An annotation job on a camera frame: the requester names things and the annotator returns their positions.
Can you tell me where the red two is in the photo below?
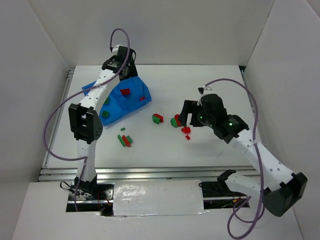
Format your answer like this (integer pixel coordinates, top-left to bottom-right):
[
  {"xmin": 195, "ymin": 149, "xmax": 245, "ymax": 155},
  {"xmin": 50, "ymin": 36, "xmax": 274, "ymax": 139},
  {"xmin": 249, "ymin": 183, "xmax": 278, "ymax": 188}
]
[{"xmin": 119, "ymin": 88, "xmax": 131, "ymax": 96}]

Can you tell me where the small green lego brick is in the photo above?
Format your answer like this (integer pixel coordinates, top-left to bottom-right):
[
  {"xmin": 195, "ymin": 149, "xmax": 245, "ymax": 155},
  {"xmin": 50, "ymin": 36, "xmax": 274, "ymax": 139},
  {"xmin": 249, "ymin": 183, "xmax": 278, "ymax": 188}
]
[{"xmin": 104, "ymin": 97, "xmax": 110, "ymax": 105}]

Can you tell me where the green square lego brick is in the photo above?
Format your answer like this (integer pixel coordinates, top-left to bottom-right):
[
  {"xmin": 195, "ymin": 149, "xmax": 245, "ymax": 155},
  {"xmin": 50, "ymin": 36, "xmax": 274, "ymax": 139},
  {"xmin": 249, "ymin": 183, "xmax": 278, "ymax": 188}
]
[{"xmin": 101, "ymin": 111, "xmax": 110, "ymax": 118}]

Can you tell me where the long green lego plate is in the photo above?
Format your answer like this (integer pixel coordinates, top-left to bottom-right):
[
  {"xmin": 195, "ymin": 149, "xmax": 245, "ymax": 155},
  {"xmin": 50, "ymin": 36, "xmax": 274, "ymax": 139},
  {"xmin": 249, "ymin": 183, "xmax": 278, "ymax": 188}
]
[{"xmin": 117, "ymin": 134, "xmax": 126, "ymax": 147}]

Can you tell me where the green numbered lego brick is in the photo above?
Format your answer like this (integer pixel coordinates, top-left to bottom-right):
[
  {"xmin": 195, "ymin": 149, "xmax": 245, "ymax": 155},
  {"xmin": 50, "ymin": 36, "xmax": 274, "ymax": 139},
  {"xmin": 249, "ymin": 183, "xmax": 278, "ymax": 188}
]
[{"xmin": 126, "ymin": 135, "xmax": 133, "ymax": 144}]

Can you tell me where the red rounded lego brick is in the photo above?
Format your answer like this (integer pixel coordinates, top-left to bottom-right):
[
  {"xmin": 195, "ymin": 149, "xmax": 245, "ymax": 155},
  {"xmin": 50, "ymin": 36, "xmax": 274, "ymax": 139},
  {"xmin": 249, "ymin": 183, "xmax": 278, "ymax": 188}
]
[{"xmin": 122, "ymin": 135, "xmax": 131, "ymax": 147}]

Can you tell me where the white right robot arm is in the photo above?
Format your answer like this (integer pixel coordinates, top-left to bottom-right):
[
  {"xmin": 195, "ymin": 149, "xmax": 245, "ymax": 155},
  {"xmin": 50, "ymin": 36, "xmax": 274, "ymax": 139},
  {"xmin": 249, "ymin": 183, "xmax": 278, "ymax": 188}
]
[{"xmin": 178, "ymin": 93, "xmax": 308, "ymax": 217}]

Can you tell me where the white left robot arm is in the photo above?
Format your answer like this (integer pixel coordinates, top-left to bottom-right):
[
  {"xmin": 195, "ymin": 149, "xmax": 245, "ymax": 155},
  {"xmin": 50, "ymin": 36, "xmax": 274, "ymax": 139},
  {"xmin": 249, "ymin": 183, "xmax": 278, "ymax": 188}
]
[{"xmin": 68, "ymin": 53, "xmax": 138, "ymax": 196}]

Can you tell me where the large red green lego assembly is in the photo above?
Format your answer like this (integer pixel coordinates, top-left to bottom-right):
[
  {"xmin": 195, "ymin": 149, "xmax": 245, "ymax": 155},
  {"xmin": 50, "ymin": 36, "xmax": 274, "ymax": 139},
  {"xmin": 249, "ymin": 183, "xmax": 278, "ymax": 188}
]
[{"xmin": 170, "ymin": 114, "xmax": 186, "ymax": 128}]

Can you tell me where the blue plastic divided bin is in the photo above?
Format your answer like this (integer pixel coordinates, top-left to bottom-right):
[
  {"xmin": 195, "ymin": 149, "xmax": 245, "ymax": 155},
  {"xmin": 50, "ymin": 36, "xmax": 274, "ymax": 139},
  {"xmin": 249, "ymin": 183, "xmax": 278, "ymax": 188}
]
[{"xmin": 81, "ymin": 76, "xmax": 153, "ymax": 129}]

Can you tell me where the red round lego piece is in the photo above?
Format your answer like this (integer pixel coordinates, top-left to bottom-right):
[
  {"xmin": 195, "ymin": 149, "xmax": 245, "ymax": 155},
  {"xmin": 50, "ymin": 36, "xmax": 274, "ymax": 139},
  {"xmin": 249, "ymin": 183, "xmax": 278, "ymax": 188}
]
[{"xmin": 181, "ymin": 126, "xmax": 191, "ymax": 135}]

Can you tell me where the red green rounded lego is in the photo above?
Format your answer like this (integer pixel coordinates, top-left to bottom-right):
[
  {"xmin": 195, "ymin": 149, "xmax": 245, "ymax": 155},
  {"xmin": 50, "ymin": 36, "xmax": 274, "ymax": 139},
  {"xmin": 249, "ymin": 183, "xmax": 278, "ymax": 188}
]
[{"xmin": 152, "ymin": 113, "xmax": 164, "ymax": 124}]

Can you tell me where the silver foil tape sheet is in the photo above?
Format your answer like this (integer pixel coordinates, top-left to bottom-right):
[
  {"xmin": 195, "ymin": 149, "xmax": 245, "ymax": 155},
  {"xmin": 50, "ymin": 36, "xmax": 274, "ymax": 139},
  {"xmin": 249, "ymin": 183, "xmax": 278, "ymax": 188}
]
[{"xmin": 113, "ymin": 179, "xmax": 206, "ymax": 217}]

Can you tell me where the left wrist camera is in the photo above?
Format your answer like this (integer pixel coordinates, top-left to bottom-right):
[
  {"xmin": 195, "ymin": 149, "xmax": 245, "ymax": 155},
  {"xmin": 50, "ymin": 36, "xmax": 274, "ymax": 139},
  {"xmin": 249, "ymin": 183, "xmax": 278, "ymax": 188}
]
[{"xmin": 109, "ymin": 44, "xmax": 136, "ymax": 63}]

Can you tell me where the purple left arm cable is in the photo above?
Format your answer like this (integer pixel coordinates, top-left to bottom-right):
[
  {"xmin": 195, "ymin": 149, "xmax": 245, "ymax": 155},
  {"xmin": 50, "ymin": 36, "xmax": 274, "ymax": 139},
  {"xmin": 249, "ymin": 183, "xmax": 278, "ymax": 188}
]
[{"xmin": 43, "ymin": 28, "xmax": 131, "ymax": 212}]

